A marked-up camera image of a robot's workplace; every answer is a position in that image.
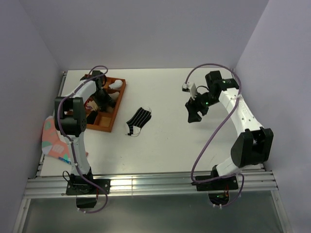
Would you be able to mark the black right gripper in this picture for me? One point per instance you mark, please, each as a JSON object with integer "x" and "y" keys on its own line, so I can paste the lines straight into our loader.
{"x": 193, "y": 108}

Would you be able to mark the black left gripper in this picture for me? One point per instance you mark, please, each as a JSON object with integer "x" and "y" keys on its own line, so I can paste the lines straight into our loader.
{"x": 101, "y": 105}

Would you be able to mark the brown compartment sock tray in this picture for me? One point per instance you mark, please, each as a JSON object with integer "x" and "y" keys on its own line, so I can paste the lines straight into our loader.
{"x": 105, "y": 120}

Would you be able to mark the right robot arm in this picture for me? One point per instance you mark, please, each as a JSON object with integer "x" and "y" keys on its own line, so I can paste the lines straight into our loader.
{"x": 253, "y": 143}

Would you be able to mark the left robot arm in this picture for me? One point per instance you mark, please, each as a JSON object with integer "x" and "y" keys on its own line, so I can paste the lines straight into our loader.
{"x": 70, "y": 120}

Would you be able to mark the beige rolled sock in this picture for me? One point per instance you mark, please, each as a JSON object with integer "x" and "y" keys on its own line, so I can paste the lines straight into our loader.
{"x": 92, "y": 106}

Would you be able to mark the cream rolled sock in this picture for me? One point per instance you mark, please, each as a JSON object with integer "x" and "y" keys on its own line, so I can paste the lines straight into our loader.
{"x": 114, "y": 95}

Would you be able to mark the red rolled sock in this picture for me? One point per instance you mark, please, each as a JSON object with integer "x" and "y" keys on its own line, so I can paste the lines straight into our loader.
{"x": 88, "y": 100}

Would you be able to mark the black rolled sock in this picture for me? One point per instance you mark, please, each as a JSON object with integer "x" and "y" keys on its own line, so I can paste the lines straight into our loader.
{"x": 91, "y": 117}

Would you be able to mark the white rolled sock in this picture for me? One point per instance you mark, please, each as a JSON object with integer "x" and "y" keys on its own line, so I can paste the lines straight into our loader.
{"x": 117, "y": 84}

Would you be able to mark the black white striped sock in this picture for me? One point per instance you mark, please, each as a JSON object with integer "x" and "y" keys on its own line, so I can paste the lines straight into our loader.
{"x": 137, "y": 121}

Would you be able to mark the pink patterned sock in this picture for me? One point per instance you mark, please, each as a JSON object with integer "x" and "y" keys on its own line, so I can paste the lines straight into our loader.
{"x": 53, "y": 143}

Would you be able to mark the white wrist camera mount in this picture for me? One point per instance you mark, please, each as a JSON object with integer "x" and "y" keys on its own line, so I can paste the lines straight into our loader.
{"x": 191, "y": 88}

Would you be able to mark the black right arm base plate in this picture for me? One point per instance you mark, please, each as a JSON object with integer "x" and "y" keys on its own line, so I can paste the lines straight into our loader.
{"x": 228, "y": 183}

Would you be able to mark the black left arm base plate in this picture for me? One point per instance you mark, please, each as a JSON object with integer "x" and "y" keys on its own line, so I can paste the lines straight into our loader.
{"x": 89, "y": 189}

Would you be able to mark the aluminium frame rail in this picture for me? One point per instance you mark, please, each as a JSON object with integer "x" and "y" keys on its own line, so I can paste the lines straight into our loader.
{"x": 145, "y": 184}

